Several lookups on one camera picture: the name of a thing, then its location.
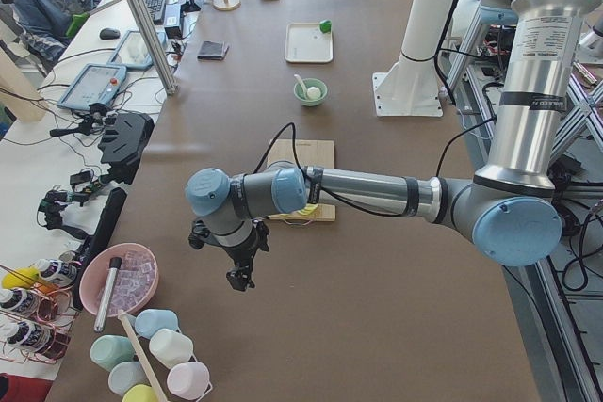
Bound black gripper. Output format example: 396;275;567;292
219;219;269;292

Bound white ceramic soup spoon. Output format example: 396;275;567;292
294;73;307;93

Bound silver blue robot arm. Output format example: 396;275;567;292
185;0;602;291

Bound pink mixing bowl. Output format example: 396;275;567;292
79;243;159;317

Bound mint green bowl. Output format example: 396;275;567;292
293;78;328;107

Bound green pepper toy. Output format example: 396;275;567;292
319;20;332;34

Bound white dish rack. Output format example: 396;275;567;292
89;307;214;402

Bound cream rabbit print tray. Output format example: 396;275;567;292
285;23;334;64

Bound white cup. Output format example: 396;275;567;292
149;329;194;369

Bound light blue cup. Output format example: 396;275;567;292
135;309;179;339

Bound pink cup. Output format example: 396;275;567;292
167;362;210;400

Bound wooden rolling stick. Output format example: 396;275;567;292
118;311;169;402

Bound steel muddler stick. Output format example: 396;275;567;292
93;257;122;333

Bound grey folded cloth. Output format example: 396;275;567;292
197;40;230;60

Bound wooden cutting board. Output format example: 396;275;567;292
267;139;335;226

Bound black bar device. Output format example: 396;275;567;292
77;187;127;271

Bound yellow cup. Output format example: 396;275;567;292
122;384;158;402

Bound pale blue cup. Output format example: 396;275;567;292
107;362;148;396

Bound mint green cup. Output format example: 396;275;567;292
90;335;135;372

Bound upper teach pendant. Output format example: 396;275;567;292
108;30;153;72

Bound teach pendant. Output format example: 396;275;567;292
108;30;153;72
57;63;127;111

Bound black computer mouse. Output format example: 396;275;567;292
99;27;121;40

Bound yellow lemon toys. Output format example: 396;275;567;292
1;267;40;289

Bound lower teach pendant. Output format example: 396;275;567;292
57;63;127;111

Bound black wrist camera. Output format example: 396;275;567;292
188;218;219;249

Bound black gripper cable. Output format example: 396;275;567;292
252;121;496;215

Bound aluminium frame post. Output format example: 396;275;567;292
126;0;177;96

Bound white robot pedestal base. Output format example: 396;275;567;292
372;0;455;118

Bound copper wire bottle rack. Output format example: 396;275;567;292
1;259;78;364

